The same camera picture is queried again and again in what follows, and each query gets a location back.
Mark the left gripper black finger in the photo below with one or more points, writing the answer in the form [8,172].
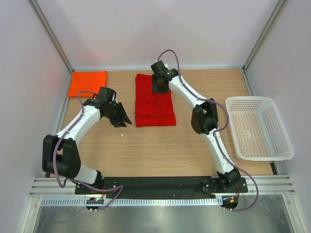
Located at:
[118,123]
[124,119]

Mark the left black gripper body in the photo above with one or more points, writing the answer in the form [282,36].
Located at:
[113,114]

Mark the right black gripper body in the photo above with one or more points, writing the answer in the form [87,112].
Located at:
[156,85]

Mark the red t shirt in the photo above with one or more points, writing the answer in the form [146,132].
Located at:
[152,109]

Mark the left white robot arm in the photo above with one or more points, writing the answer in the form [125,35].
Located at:
[60,154]

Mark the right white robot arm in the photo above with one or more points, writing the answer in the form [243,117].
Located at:
[204,119]

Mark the folded orange t shirt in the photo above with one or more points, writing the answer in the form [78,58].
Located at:
[86,81]

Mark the white plastic perforated basket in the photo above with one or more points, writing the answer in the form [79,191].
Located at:
[257,130]

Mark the slotted cable duct rail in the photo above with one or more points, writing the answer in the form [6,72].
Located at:
[96,202]

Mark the aluminium frame rail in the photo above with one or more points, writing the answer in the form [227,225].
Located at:
[267,185]

